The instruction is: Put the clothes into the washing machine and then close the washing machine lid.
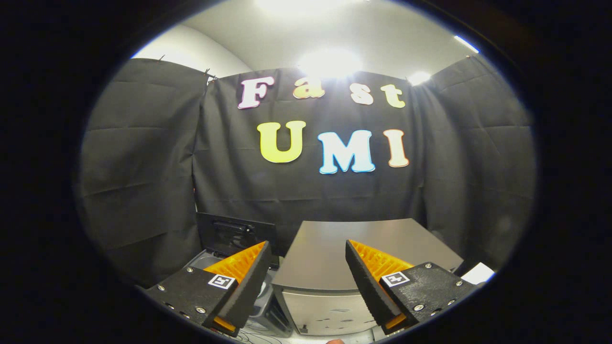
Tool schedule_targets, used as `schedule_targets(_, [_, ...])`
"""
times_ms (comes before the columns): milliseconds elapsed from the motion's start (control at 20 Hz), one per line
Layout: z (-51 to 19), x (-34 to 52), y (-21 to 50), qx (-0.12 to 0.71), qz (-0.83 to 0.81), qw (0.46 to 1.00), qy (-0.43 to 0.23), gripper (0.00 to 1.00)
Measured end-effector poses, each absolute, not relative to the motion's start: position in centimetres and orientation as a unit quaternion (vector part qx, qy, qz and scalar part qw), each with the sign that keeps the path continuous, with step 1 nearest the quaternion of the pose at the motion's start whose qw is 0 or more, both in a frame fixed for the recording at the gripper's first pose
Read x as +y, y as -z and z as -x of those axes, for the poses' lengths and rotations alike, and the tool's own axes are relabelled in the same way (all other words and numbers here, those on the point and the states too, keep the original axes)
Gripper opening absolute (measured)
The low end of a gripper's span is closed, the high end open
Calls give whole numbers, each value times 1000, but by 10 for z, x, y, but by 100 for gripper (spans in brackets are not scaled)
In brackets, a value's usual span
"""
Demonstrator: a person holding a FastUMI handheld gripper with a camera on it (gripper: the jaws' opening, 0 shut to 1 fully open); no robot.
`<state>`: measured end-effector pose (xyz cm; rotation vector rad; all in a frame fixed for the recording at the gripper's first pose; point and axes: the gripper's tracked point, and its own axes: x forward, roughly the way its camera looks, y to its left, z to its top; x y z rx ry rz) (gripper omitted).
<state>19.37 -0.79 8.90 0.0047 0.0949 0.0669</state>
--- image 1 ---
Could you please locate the beige cabinet with dark top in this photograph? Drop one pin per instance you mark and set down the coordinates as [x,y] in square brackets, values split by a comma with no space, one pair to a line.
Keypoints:
[334,248]

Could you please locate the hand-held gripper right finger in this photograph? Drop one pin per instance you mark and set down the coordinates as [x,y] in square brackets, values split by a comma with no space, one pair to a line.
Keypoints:
[366,282]

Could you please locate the grey washing machine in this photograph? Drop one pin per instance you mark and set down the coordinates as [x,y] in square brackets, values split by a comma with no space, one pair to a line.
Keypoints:
[275,310]

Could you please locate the white paper sheet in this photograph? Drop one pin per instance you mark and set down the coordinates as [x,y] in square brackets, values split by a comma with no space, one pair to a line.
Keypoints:
[478,273]

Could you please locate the black backdrop cloth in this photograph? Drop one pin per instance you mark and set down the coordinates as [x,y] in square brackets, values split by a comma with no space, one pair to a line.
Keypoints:
[143,167]

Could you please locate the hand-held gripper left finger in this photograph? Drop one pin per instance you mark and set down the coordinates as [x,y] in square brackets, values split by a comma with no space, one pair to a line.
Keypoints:
[248,282]

